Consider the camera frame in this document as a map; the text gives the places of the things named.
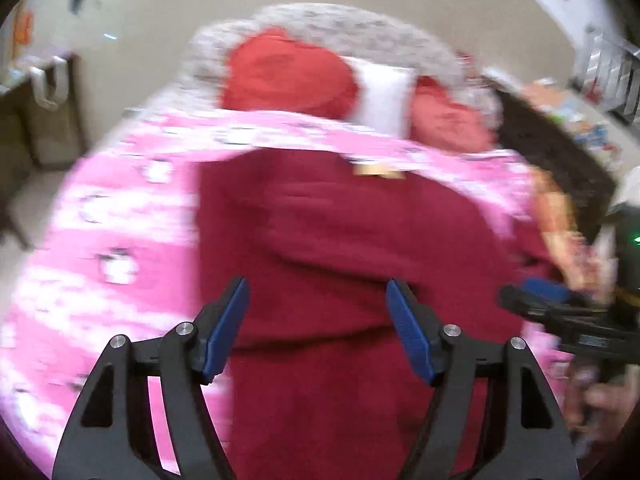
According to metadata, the dark red garment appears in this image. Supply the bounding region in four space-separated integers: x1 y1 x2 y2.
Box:
196 150 558 479

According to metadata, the colourful patterned clothing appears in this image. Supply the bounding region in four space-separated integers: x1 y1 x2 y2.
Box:
530 166 601 295

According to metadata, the dark wooden bedside table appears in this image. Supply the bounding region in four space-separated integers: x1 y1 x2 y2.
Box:
496 90 616 243

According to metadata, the pink penguin blanket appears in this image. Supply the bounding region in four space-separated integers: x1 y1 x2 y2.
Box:
1 110 537 474

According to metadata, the chrome metal rack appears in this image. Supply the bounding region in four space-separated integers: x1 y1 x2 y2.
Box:
570 26 639 130

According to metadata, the small red heart cushion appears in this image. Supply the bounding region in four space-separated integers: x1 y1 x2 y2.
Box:
409 76 496 154

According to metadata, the dark wooden desk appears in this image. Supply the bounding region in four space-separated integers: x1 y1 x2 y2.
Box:
0 52 90 248

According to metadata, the white pillow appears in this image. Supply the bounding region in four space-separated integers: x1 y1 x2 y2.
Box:
343 56 418 139

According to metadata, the grey floral bed cover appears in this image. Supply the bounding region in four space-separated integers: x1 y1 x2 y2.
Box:
177 1 504 131

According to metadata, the large red heart cushion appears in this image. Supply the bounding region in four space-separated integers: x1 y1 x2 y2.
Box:
220 27 359 119

